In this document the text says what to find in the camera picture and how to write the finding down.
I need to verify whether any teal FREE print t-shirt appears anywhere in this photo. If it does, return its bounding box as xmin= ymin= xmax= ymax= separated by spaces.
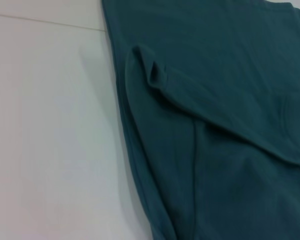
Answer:
xmin=101 ymin=0 xmax=300 ymax=240

